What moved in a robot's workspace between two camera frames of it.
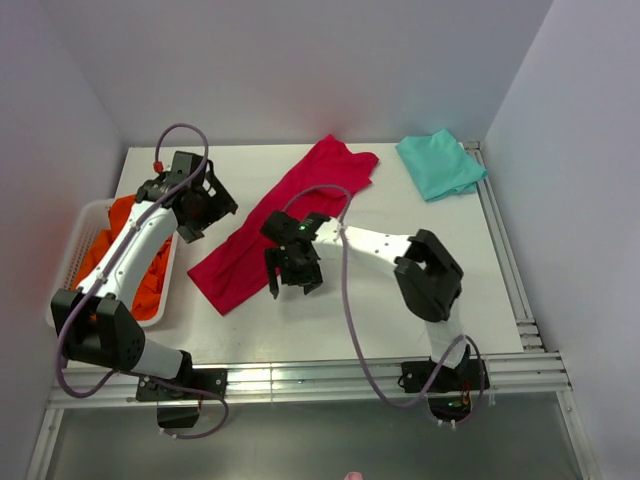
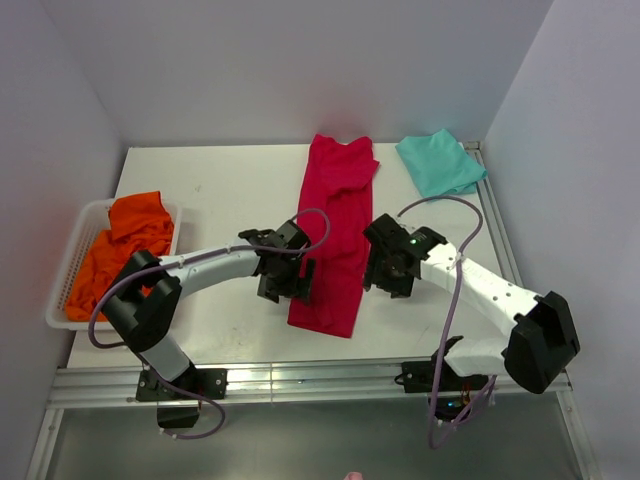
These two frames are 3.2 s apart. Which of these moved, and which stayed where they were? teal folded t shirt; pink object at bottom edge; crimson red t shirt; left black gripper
Moved: crimson red t shirt; left black gripper
Stayed: teal folded t shirt; pink object at bottom edge
